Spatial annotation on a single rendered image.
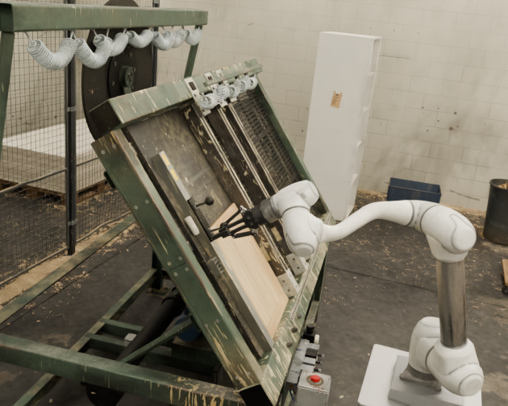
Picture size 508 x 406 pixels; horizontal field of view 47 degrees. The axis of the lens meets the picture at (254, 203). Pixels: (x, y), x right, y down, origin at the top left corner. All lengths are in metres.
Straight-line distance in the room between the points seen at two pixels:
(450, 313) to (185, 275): 1.01
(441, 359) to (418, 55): 5.73
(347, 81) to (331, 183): 1.15
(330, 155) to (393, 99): 1.56
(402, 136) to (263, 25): 2.37
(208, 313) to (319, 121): 4.58
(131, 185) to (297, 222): 0.63
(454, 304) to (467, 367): 0.26
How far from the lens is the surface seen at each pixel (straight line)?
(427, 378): 2.70
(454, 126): 7.86
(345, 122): 6.54
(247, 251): 2.76
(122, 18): 3.04
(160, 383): 2.51
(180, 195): 2.38
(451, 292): 2.32
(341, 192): 6.72
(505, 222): 6.99
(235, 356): 2.32
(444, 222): 2.19
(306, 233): 1.98
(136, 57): 3.37
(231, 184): 2.84
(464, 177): 7.99
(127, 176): 2.17
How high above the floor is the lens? 2.28
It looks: 19 degrees down
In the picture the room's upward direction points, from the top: 6 degrees clockwise
